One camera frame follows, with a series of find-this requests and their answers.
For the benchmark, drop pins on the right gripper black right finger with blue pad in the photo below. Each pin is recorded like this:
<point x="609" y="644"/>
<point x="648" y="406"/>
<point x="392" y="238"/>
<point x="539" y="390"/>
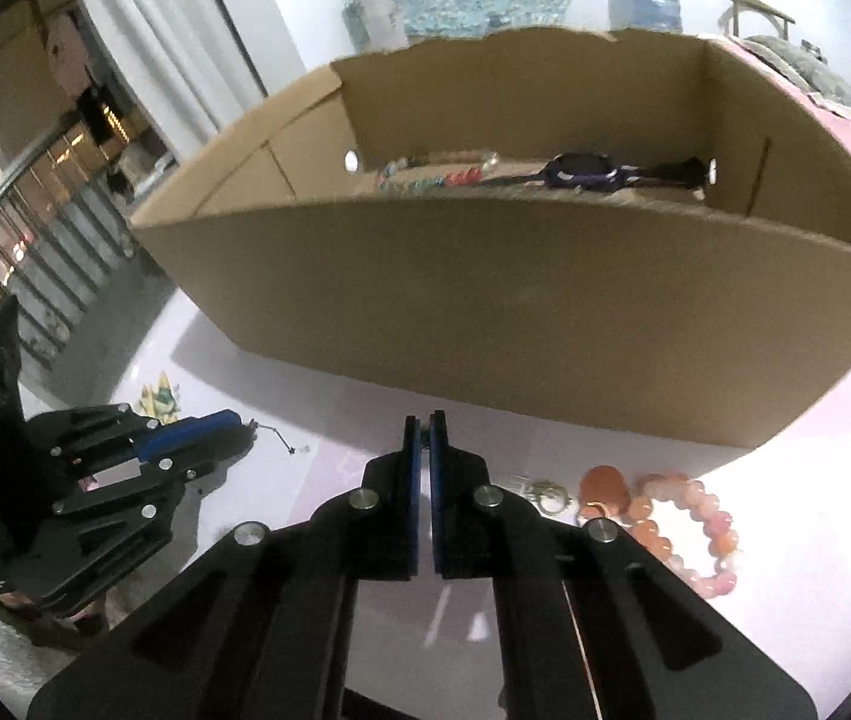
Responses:
<point x="590" y="623"/>

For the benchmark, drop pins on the brown cardboard box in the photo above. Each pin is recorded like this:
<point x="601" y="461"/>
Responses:
<point x="343" y="225"/>

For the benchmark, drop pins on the wooden chair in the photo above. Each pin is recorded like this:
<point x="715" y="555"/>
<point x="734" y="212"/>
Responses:
<point x="745" y="18"/>

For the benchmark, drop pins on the white curtain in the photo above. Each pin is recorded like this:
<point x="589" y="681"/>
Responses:
<point x="196" y="66"/>

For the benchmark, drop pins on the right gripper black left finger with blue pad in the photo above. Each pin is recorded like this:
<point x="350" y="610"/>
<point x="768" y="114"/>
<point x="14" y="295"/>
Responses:
<point x="259" y="626"/>

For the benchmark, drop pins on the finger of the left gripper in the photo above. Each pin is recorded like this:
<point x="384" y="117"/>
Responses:
<point x="206" y="455"/>
<point x="161" y="442"/>

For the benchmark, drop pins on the gold butterfly pendant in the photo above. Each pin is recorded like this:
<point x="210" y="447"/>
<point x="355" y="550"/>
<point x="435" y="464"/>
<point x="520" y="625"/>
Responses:
<point x="548" y="497"/>

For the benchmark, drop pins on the grey patterned pillow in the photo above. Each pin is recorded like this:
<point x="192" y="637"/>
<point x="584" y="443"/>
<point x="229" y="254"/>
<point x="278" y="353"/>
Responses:
<point x="808" y="72"/>

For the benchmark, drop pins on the dark blue smart watch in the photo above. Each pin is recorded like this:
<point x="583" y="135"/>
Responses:
<point x="589" y="172"/>

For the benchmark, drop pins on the water dispenser with blue bottle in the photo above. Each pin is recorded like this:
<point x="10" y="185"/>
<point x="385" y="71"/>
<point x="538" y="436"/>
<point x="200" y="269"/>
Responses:
<point x="652" y="15"/>

